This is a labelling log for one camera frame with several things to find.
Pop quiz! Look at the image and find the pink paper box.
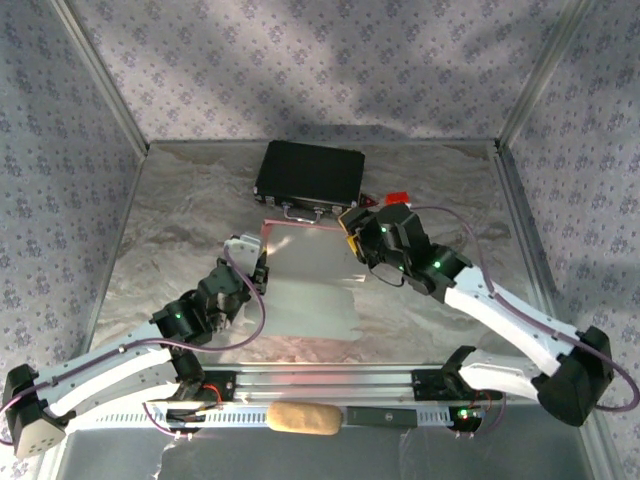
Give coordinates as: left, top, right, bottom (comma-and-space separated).
260, 217, 374, 346

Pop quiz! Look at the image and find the tan oblong pad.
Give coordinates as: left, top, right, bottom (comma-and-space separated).
266, 400, 343, 437

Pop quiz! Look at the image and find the black flat bar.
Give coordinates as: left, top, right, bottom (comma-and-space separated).
345, 406, 419, 428

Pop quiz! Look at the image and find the small LED circuit board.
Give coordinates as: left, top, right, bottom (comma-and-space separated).
447, 405, 486, 432

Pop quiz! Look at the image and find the black briefcase with chrome handle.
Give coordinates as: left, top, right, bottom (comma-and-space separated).
253, 139, 367, 225

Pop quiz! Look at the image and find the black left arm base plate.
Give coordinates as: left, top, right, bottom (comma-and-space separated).
199, 368, 237, 403

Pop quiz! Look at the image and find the aluminium side rail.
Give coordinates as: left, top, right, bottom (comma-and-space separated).
82, 147, 151, 351
492, 142, 569, 351

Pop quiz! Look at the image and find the white slotted cable duct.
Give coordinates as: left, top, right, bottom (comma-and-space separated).
69, 404, 489, 432

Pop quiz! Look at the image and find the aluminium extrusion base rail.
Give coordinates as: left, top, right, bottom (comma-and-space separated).
199, 363, 451, 402

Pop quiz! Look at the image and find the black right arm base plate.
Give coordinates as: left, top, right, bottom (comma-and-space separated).
410, 368, 451, 403

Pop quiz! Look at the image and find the aluminium corner post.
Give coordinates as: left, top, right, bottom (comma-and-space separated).
49, 0, 151, 154
494, 0, 599, 151

